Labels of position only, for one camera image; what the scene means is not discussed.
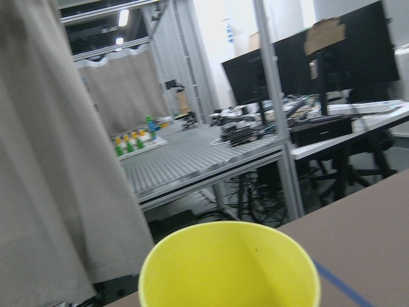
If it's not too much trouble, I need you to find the yellow plastic cup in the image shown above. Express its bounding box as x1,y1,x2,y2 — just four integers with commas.
139,221,321,306

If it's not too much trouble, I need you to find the aluminium slatted table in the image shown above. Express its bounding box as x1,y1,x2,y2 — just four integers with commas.
121,125,283,211

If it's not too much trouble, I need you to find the green blue toy figure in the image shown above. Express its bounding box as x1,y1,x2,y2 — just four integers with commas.
145,116,158,141

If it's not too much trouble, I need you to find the black box on desk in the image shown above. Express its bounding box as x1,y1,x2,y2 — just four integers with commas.
289,114,352,147

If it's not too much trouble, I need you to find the beige back curtain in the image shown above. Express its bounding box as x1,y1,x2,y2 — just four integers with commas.
75,43,169,136

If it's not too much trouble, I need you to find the beige curtain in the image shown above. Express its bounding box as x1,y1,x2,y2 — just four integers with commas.
1,1,153,306
75,43,169,136

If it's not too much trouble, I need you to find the blue tape line crosswise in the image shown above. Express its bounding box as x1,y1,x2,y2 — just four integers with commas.
313,259,374,307

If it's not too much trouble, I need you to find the white desk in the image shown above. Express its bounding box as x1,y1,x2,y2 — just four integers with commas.
290,98,409,161

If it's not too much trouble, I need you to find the black monitor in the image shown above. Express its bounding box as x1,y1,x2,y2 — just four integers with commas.
221,1,401,106

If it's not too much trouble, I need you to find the aluminium frame post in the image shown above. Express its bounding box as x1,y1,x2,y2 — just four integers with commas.
253,0,305,221

